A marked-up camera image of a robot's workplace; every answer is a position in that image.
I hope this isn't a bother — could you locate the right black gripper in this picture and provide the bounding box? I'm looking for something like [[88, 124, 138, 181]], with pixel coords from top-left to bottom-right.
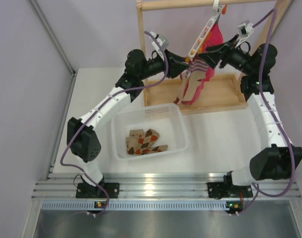
[[198, 34, 254, 76]]

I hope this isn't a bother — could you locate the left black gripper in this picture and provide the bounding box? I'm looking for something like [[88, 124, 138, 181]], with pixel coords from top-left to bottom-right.
[[137, 49, 189, 80]]

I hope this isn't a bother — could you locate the striped beige maroon sock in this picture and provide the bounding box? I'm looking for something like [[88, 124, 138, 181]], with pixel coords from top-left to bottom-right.
[[181, 59, 209, 105]]

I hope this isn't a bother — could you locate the white plastic clip hanger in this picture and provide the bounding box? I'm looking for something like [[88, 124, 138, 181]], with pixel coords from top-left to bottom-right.
[[188, 0, 225, 60]]

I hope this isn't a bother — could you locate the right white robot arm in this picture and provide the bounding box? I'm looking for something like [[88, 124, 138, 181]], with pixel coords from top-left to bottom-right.
[[199, 40, 302, 199]]

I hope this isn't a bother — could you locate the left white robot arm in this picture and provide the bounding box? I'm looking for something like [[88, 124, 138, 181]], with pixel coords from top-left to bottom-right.
[[66, 49, 189, 198]]

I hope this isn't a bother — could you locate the pink towel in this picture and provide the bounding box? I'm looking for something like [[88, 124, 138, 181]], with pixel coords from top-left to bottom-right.
[[187, 23, 225, 106]]

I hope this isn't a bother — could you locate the wooden drying rack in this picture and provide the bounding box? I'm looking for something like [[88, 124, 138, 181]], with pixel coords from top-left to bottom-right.
[[136, 0, 290, 115]]

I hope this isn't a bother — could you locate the orange upper clothespin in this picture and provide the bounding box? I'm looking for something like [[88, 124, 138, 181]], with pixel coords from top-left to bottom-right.
[[221, 5, 227, 15]]

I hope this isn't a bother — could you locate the white plastic basket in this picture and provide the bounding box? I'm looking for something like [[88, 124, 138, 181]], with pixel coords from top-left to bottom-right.
[[112, 104, 189, 161]]

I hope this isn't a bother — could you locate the argyle beige brown sock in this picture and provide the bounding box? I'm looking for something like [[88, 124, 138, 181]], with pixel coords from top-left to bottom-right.
[[126, 129, 151, 155]]

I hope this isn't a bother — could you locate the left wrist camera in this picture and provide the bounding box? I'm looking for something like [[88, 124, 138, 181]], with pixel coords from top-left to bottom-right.
[[150, 31, 169, 54]]

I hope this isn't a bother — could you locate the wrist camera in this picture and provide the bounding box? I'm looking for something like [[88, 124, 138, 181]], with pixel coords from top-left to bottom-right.
[[236, 20, 254, 47], [150, 31, 169, 54]]

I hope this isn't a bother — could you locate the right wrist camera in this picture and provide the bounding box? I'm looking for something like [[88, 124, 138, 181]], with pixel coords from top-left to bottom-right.
[[236, 20, 254, 47]]

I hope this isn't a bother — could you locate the aluminium mounting rail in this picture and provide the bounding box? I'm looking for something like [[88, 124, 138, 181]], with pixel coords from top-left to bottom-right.
[[32, 173, 302, 213]]

